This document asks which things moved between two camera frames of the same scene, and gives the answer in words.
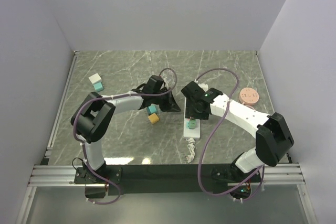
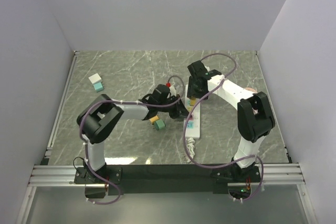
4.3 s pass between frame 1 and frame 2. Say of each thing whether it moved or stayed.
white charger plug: stayed
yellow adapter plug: stayed
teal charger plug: stayed
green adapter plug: moved
